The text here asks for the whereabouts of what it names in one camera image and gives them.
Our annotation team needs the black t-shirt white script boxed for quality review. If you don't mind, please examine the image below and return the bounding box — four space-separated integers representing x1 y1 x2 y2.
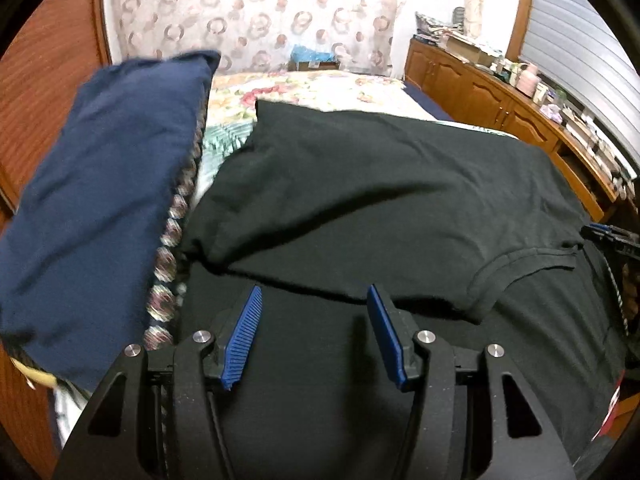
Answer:
180 101 627 479

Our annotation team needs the folded patterned garment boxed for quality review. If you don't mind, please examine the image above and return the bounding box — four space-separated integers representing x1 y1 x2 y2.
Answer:
143 99 208 351

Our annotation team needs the folded navy blue garment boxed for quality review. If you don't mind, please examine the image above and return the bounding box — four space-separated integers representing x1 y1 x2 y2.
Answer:
1 51 220 390

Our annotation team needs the pink jar on sideboard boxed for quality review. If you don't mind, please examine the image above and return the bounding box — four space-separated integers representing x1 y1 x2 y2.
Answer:
515 63 540 98

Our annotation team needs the palm leaf print sheet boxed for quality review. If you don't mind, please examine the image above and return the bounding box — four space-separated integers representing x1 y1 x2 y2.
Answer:
192 119 255 203

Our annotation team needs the wooden sideboard cabinet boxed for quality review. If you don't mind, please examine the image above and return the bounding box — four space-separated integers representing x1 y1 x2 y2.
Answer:
405 39 623 221

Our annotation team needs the floral beige bed blanket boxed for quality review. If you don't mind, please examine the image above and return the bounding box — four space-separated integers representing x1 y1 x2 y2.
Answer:
206 70 437 126

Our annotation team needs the navy blue mattress edge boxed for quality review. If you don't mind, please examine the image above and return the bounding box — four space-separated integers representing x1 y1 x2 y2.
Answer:
404 81 452 122

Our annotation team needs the blue box at bed end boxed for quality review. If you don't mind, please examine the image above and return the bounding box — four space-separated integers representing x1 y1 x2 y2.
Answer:
288 46 340 72

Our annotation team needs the pink circle pattern curtain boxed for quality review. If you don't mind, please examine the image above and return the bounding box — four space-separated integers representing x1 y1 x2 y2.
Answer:
104 0 462 77

